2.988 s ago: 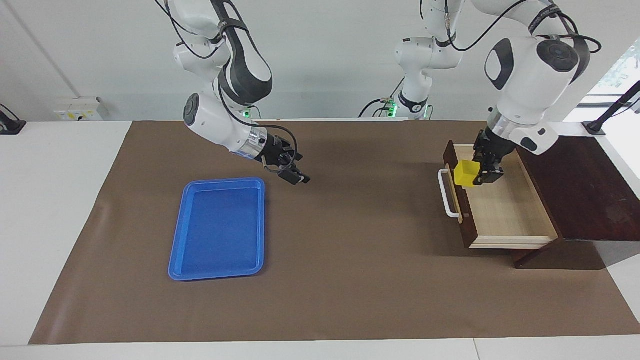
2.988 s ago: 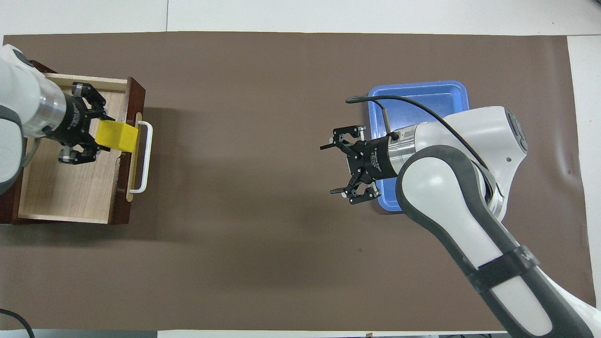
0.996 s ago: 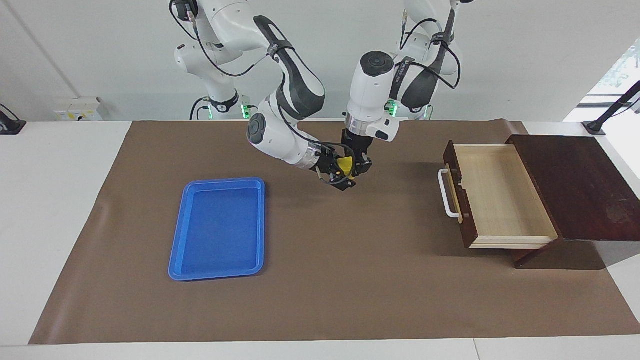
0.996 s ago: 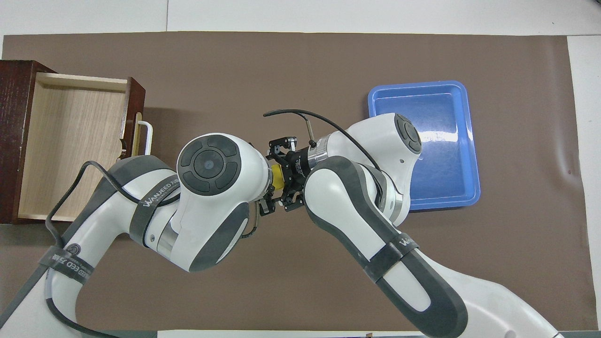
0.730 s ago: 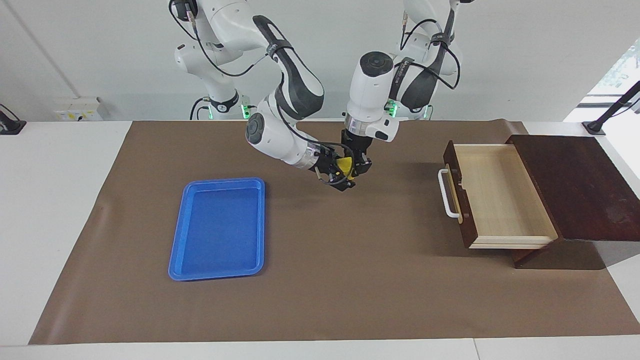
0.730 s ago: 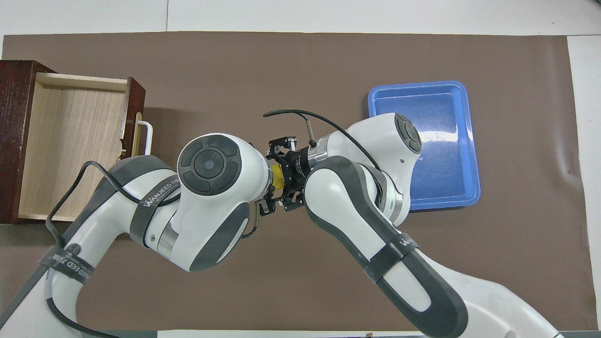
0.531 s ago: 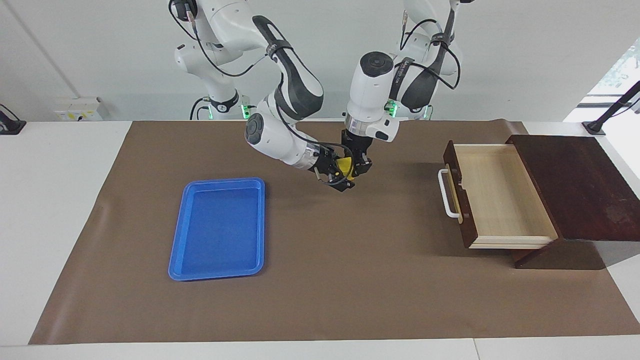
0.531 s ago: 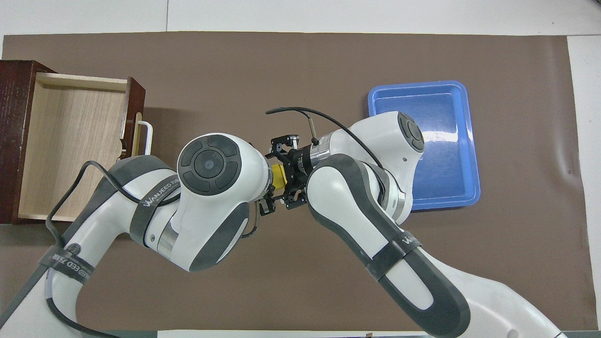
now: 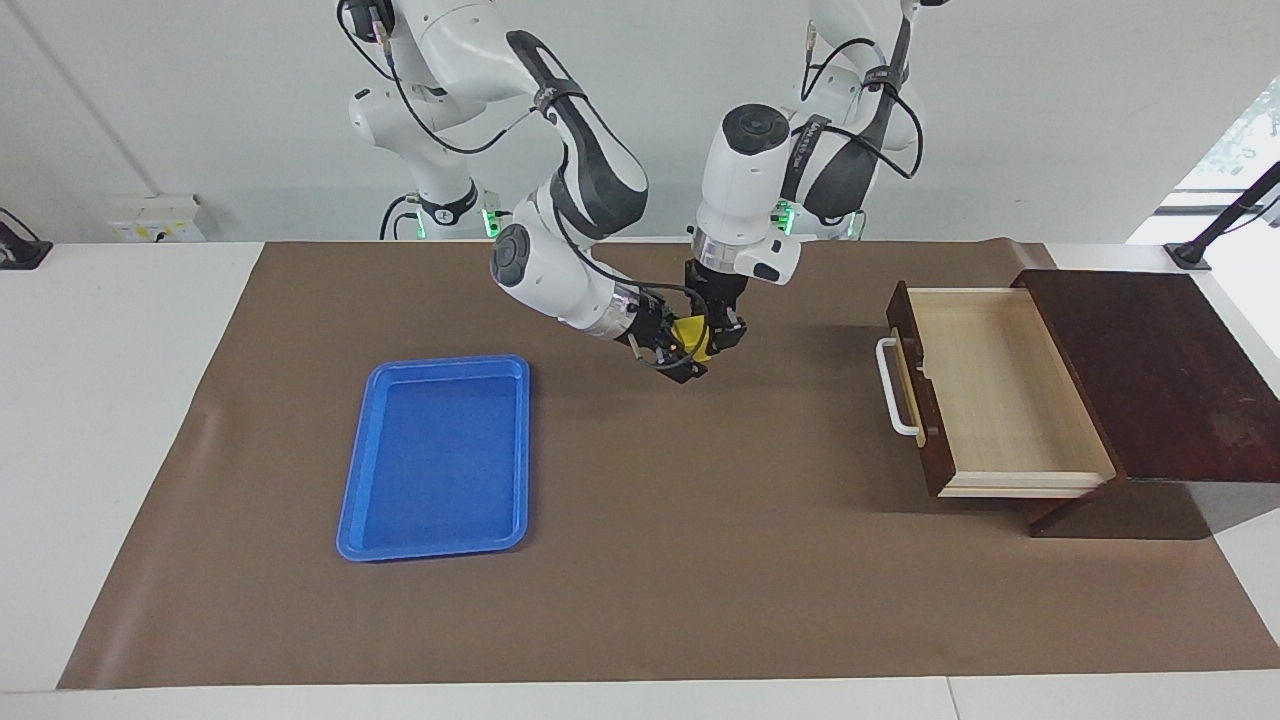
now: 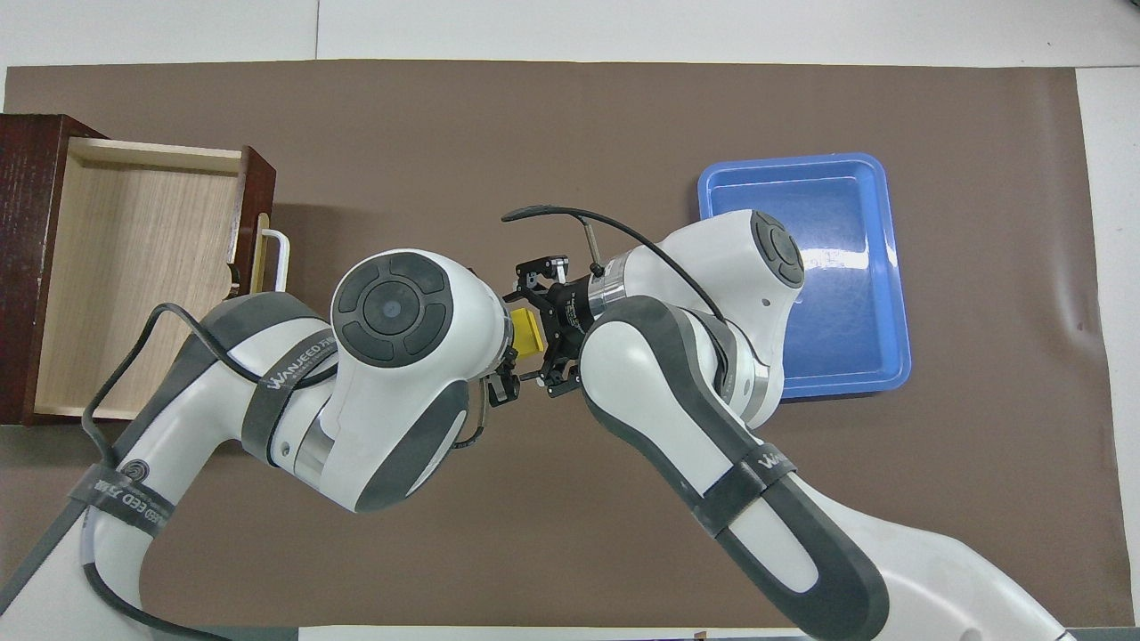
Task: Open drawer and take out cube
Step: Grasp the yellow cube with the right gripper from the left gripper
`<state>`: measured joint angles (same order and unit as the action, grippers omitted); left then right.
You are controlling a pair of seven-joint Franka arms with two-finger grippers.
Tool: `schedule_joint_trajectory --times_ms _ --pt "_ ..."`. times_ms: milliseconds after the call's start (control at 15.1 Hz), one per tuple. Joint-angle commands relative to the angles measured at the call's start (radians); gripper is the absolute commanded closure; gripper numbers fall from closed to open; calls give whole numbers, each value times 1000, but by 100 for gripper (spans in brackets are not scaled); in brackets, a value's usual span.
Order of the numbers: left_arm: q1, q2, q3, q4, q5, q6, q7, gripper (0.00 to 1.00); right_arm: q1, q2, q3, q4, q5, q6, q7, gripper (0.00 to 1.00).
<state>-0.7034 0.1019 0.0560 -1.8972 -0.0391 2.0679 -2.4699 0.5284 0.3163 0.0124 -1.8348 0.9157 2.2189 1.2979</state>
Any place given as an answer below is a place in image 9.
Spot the yellow cube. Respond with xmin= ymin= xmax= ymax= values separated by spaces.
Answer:
xmin=671 ymin=314 xmax=715 ymax=364

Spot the white drawer handle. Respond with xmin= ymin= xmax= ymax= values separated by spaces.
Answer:
xmin=875 ymin=336 xmax=922 ymax=438

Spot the wooden drawer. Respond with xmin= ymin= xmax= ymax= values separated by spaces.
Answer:
xmin=876 ymin=280 xmax=1119 ymax=500

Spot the brown table mat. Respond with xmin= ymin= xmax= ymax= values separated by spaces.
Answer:
xmin=57 ymin=238 xmax=1280 ymax=691

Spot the blue plastic tray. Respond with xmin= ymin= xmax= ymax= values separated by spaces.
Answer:
xmin=336 ymin=355 xmax=532 ymax=563

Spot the dark wooden cabinet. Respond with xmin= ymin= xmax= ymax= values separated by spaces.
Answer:
xmin=1008 ymin=269 xmax=1280 ymax=540

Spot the black angled stand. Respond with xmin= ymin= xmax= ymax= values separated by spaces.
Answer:
xmin=1164 ymin=160 xmax=1280 ymax=273

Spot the black clamp base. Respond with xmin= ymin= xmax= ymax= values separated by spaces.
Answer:
xmin=0 ymin=206 xmax=54 ymax=271

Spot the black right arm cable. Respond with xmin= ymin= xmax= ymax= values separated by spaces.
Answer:
xmin=335 ymin=0 xmax=713 ymax=374

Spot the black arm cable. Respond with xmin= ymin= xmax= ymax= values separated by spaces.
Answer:
xmin=798 ymin=15 xmax=927 ymax=183
xmin=335 ymin=0 xmax=713 ymax=374

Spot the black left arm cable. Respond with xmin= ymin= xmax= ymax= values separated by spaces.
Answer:
xmin=798 ymin=15 xmax=927 ymax=183

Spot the white wall socket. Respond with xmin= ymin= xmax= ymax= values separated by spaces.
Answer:
xmin=107 ymin=192 xmax=207 ymax=244

